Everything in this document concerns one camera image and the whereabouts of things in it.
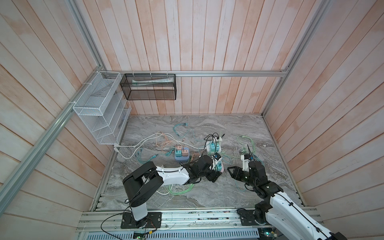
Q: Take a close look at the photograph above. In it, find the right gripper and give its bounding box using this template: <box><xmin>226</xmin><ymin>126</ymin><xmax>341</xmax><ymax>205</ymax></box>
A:
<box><xmin>226</xmin><ymin>165</ymin><xmax>256</xmax><ymax>188</ymax></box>

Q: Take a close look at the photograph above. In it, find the teal charger plug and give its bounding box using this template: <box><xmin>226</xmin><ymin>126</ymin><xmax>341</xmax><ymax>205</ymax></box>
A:
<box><xmin>216</xmin><ymin>162</ymin><xmax>223</xmax><ymax>172</ymax></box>

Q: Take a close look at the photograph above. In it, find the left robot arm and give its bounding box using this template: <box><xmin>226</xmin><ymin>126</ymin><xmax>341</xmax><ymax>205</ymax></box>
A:
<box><xmin>122</xmin><ymin>153</ymin><xmax>224</xmax><ymax>222</ymax></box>

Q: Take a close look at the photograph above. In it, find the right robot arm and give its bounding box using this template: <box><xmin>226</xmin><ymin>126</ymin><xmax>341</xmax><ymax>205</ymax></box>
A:
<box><xmin>227</xmin><ymin>161</ymin><xmax>346</xmax><ymax>240</ymax></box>

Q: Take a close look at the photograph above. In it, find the blue power strip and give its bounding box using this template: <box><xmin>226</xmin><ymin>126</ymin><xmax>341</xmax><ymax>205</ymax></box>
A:
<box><xmin>175</xmin><ymin>146</ymin><xmax>190</xmax><ymax>162</ymax></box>

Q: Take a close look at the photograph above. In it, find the white power strip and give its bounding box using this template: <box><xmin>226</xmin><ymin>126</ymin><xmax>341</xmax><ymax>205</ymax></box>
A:
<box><xmin>206</xmin><ymin>137</ymin><xmax>222</xmax><ymax>156</ymax></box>

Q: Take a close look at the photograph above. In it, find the black mesh basket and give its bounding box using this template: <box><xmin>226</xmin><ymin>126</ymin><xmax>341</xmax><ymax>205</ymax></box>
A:
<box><xmin>120</xmin><ymin>73</ymin><xmax>177</xmax><ymax>101</ymax></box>

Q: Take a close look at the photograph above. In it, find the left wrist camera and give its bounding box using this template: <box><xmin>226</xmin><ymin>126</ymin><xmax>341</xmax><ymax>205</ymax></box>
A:
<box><xmin>213</xmin><ymin>153</ymin><xmax>222</xmax><ymax>170</ymax></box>

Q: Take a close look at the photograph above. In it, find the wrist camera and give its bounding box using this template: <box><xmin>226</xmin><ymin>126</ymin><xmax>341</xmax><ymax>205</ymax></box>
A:
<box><xmin>241</xmin><ymin>154</ymin><xmax>253</xmax><ymax>172</ymax></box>
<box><xmin>213</xmin><ymin>153</ymin><xmax>222</xmax><ymax>170</ymax></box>

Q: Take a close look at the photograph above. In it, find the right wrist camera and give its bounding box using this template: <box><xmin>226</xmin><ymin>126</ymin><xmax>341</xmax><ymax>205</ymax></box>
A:
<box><xmin>241</xmin><ymin>154</ymin><xmax>253</xmax><ymax>172</ymax></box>

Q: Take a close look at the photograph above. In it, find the light green usb cable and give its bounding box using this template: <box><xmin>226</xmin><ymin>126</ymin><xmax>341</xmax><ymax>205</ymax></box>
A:
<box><xmin>158</xmin><ymin>182</ymin><xmax>196</xmax><ymax>197</ymax></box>

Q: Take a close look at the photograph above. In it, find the green multi-head cable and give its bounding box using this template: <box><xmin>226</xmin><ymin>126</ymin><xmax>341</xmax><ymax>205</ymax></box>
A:
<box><xmin>236</xmin><ymin>135</ymin><xmax>265</xmax><ymax>166</ymax></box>

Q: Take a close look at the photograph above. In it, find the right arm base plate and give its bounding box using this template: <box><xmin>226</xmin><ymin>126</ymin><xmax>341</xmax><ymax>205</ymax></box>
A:
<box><xmin>236</xmin><ymin>208</ymin><xmax>267</xmax><ymax>226</ymax></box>

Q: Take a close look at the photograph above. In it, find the teal usb cable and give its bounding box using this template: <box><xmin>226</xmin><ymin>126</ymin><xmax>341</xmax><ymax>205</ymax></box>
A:
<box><xmin>173</xmin><ymin>122</ymin><xmax>190</xmax><ymax>137</ymax></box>

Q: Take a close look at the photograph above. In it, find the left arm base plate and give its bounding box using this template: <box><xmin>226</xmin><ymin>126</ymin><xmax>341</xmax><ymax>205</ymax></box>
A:
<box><xmin>121</xmin><ymin>212</ymin><xmax>162</xmax><ymax>229</ymax></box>

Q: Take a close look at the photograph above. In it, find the white power cord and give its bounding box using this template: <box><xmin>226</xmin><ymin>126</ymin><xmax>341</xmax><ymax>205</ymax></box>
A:
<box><xmin>113</xmin><ymin>131</ymin><xmax>208</xmax><ymax>160</ymax></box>

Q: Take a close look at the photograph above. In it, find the aluminium frame rail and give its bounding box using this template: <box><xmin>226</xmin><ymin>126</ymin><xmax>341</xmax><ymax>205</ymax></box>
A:
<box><xmin>104</xmin><ymin>70</ymin><xmax>288</xmax><ymax>77</ymax></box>

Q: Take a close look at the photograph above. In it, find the white wire mesh shelf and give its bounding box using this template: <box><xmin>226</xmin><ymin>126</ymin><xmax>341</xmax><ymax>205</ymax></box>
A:
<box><xmin>73</xmin><ymin>71</ymin><xmax>132</xmax><ymax>145</ymax></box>

